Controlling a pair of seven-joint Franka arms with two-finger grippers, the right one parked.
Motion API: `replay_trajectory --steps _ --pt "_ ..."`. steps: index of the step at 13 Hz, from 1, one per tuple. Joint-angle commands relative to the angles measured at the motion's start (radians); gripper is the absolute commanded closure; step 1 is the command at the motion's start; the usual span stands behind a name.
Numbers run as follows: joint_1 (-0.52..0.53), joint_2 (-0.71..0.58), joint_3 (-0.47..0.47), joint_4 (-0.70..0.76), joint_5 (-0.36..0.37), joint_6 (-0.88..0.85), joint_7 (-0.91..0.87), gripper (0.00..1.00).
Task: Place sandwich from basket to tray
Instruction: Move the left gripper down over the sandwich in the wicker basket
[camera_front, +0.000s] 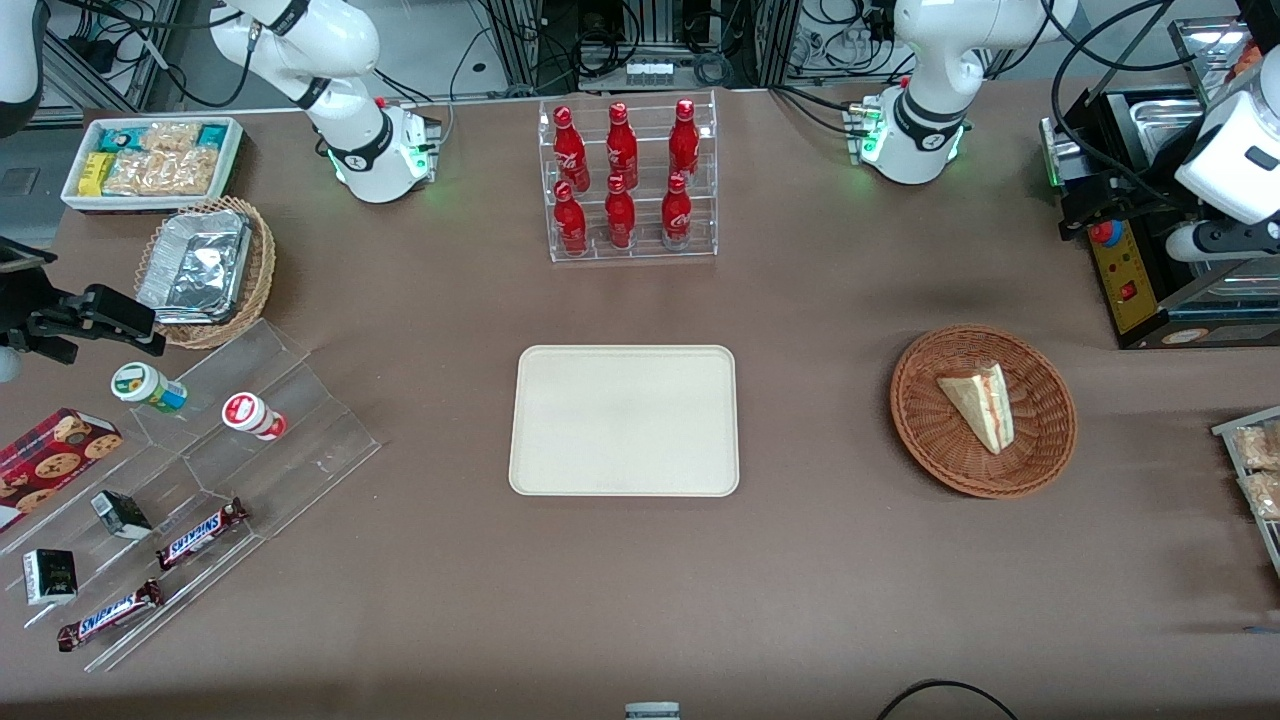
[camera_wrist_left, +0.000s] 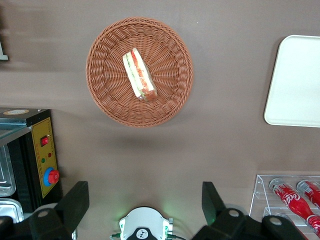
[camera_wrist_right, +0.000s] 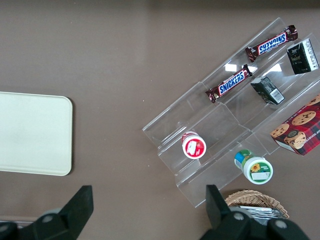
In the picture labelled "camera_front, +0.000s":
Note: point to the white power strip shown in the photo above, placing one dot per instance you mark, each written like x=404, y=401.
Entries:
x=648, y=72

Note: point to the white plastic snack bin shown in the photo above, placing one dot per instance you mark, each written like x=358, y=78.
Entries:
x=70, y=195

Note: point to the yellow snack packet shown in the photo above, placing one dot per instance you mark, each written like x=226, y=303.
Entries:
x=95, y=174

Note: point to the red cookie box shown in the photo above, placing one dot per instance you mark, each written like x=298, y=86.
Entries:
x=50, y=465

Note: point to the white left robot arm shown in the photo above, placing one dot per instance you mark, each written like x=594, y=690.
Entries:
x=930, y=60

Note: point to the small black box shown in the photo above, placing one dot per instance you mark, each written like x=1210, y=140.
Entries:
x=120, y=514
x=50, y=577

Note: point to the clear bag of crackers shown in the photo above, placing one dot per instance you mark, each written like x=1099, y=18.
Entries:
x=1258, y=447
x=1265, y=495

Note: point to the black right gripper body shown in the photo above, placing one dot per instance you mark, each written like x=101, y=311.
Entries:
x=22, y=312

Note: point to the clear acrylic stepped display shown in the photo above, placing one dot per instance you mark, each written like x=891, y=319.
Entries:
x=290, y=440

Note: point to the snickers chocolate bar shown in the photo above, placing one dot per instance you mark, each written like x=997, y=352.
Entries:
x=200, y=533
x=108, y=615

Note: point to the light wicker basket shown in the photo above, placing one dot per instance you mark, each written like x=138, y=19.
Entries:
x=262, y=270

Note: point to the grey snack tray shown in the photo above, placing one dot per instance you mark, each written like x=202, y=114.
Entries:
x=1262, y=535

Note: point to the aluminium frame rack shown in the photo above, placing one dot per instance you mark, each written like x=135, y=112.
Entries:
x=770, y=40

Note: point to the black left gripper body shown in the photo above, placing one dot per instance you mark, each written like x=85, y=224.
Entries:
x=1143, y=197

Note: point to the red label yogurt cup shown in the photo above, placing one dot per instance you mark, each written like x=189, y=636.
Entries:
x=252, y=415

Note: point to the small grey device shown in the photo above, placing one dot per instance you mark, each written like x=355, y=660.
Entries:
x=652, y=711

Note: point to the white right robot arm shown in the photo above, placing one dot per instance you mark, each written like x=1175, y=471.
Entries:
x=350, y=150

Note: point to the triangle sandwich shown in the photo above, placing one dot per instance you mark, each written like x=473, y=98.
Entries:
x=985, y=405

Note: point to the aluminium foil tray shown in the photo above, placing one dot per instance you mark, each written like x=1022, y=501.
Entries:
x=195, y=265

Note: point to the cream plastic tray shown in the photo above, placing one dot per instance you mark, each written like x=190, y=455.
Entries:
x=620, y=420

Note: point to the teal snack packet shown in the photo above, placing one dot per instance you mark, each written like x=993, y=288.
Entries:
x=120, y=138
x=212, y=135

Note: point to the brown round wicker basket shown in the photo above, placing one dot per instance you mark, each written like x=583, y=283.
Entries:
x=930, y=440

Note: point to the small clear cracker bag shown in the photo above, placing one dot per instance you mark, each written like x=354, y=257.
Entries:
x=170, y=137

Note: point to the large clear cracker bag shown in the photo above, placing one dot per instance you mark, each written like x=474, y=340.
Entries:
x=165, y=172

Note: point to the clear acrylic bottle rack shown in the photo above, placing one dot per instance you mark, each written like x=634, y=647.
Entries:
x=630, y=250

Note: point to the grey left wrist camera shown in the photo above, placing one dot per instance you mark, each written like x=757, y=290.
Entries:
x=1215, y=242

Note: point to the black machine with yellow panel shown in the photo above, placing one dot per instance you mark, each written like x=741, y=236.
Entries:
x=1125, y=290

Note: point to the green label yogurt cup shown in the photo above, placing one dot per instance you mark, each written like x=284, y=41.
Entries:
x=145, y=386

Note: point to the red cola bottle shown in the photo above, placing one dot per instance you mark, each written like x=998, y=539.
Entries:
x=621, y=150
x=620, y=220
x=570, y=225
x=568, y=155
x=677, y=218
x=684, y=145

